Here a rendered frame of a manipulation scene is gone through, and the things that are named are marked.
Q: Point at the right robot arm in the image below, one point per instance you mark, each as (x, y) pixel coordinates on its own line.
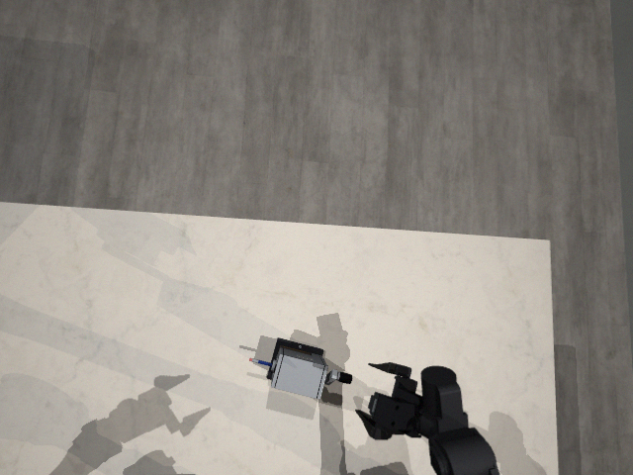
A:
(455, 448)

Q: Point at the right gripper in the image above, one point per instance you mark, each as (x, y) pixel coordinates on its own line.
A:
(374, 429)

